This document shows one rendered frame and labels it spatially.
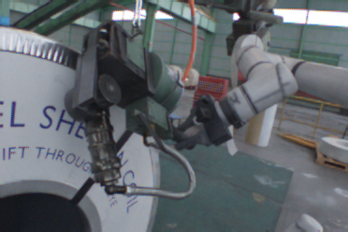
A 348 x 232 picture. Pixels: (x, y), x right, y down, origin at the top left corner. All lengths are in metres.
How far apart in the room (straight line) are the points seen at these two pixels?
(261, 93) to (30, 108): 0.51
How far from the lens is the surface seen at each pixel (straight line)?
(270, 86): 0.57
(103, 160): 0.43
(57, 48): 0.54
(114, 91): 0.44
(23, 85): 0.52
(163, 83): 0.53
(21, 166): 0.57
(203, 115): 0.56
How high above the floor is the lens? 1.33
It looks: 12 degrees down
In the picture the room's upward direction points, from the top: 9 degrees clockwise
